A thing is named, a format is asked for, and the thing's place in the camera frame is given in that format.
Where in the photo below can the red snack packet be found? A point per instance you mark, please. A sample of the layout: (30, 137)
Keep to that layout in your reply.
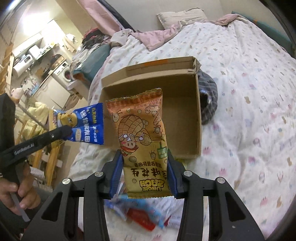
(141, 218)

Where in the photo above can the orange peanut snack bag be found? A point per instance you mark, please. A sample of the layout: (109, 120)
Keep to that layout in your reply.
(142, 138)

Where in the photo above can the teal cushion bed edge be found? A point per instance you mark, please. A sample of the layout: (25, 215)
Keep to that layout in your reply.
(274, 34)

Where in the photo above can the blue yellow snack packet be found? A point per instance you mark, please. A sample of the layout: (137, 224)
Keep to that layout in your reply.
(86, 123)

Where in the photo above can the person's left hand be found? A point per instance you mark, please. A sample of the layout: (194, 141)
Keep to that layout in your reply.
(30, 198)

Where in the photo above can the white washing machine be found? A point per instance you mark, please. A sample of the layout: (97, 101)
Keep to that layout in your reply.
(62, 74)

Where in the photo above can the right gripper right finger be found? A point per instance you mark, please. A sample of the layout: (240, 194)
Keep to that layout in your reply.
(187, 185)

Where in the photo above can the white kitchen cabinet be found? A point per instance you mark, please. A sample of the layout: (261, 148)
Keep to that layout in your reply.
(52, 93)

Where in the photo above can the beige pillow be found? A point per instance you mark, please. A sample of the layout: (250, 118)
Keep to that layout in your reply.
(170, 18)

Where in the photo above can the pile of clothes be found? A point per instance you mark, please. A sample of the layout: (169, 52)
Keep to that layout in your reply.
(90, 56)

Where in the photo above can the wooden yellow rack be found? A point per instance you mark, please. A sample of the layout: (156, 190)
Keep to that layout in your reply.
(33, 122)

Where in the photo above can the pink blanket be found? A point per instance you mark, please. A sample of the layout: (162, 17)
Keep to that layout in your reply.
(110, 22)

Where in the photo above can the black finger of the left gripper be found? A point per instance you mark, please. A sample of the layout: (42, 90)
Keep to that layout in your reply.
(17, 154)

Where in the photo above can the dark plaid cloth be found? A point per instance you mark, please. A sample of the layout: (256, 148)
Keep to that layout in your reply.
(208, 96)

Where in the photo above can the white water heater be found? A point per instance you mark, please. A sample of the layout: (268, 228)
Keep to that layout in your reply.
(22, 65)

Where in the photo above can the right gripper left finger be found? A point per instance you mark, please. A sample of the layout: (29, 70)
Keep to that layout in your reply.
(100, 186)

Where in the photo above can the white patterned bed quilt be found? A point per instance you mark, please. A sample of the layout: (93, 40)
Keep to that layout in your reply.
(250, 141)

